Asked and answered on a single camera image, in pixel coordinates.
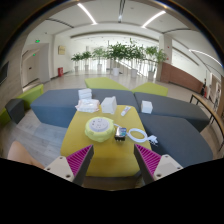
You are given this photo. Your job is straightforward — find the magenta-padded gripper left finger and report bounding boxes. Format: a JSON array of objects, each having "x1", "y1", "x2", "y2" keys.
[{"x1": 43, "y1": 144, "x2": 95, "y2": 186}]

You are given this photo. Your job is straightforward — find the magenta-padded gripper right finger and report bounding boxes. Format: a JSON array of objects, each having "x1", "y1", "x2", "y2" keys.
[{"x1": 133, "y1": 143, "x2": 184, "y2": 185}]

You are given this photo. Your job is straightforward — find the person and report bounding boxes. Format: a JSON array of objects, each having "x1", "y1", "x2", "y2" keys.
[
  {"x1": 200, "y1": 78, "x2": 208, "y2": 98},
  {"x1": 7, "y1": 140, "x2": 46, "y2": 170}
]

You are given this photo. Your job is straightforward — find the round yellow power strip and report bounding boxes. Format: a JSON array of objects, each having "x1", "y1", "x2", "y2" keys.
[{"x1": 84, "y1": 116, "x2": 116, "y2": 143}]

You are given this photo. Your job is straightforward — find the small white cube box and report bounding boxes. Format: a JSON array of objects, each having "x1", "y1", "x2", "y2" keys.
[{"x1": 140, "y1": 100, "x2": 154, "y2": 115}]

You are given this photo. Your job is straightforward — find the long grey upholstered bench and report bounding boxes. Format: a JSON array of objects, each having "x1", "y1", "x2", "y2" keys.
[{"x1": 30, "y1": 87, "x2": 139, "y2": 129}]

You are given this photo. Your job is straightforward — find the wet wipes pack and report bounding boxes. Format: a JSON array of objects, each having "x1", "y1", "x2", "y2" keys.
[{"x1": 74, "y1": 98, "x2": 101, "y2": 114}]

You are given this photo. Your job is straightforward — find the small white tube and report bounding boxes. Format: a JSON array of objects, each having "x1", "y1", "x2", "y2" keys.
[{"x1": 120, "y1": 105, "x2": 132, "y2": 117}]

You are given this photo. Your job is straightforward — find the dark grey ottoman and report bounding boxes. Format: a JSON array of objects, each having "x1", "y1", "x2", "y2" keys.
[{"x1": 4, "y1": 98, "x2": 26, "y2": 125}]

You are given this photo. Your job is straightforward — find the green upholstered bench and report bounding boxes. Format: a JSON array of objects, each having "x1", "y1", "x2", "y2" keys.
[
  {"x1": 16, "y1": 83, "x2": 45, "y2": 111},
  {"x1": 0, "y1": 108, "x2": 12, "y2": 128},
  {"x1": 84, "y1": 77, "x2": 131, "y2": 91},
  {"x1": 131, "y1": 81, "x2": 169, "y2": 98}
]

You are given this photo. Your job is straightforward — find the white rectangular box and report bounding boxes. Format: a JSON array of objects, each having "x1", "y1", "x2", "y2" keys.
[{"x1": 100, "y1": 95, "x2": 118, "y2": 115}]

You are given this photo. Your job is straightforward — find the stack of white tissue packs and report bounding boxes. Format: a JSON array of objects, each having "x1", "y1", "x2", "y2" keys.
[{"x1": 77, "y1": 88, "x2": 93, "y2": 101}]

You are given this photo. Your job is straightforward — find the group of potted plants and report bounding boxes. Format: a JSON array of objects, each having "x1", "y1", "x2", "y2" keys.
[{"x1": 70, "y1": 39, "x2": 168, "y2": 81}]

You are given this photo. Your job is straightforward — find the group of ceiling light strips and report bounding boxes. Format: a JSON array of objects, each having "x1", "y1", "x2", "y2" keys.
[{"x1": 77, "y1": 1, "x2": 224, "y2": 68}]

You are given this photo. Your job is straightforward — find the white power cable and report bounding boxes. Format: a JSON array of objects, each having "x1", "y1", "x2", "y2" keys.
[{"x1": 113, "y1": 123, "x2": 159, "y2": 146}]

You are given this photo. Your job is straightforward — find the wooden bench with black frame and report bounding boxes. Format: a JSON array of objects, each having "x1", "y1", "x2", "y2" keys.
[{"x1": 189, "y1": 93, "x2": 224, "y2": 151}]

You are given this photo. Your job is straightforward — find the dark wall screen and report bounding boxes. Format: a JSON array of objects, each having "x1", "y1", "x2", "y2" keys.
[{"x1": 0, "y1": 61, "x2": 9, "y2": 86}]

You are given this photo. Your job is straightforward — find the framed wall picture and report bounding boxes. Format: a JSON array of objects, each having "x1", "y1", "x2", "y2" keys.
[{"x1": 57, "y1": 45, "x2": 67, "y2": 56}]

